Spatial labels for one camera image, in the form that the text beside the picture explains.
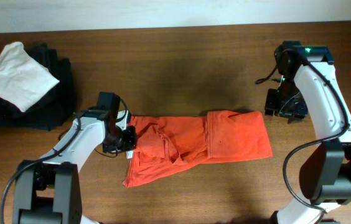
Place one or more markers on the red printed t-shirt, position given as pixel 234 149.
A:
pixel 170 144

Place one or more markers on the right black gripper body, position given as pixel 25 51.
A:
pixel 286 101

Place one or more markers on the black folded clothes pile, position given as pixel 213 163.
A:
pixel 54 108

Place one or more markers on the white folded cloth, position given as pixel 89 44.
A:
pixel 23 81

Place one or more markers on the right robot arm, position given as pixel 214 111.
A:
pixel 318 173

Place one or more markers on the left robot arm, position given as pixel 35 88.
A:
pixel 48 190

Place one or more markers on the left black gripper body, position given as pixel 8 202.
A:
pixel 122 139

